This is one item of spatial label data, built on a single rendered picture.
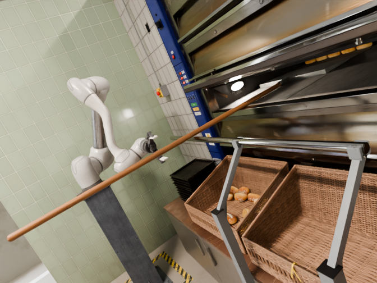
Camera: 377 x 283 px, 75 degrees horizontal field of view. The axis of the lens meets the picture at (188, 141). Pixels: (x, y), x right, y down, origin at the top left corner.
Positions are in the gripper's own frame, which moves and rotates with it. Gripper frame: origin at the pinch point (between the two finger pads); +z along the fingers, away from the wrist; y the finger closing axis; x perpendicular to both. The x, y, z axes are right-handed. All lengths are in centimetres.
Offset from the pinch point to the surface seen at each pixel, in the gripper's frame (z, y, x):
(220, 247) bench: 17, 62, -2
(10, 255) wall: -265, 90, 170
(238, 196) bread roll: -2, 56, -36
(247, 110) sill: 12, 3, -55
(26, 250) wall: -266, 95, 153
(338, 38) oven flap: 81, -22, -40
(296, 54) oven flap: 66, -21, -40
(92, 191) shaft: 7.8, 0.5, 40.3
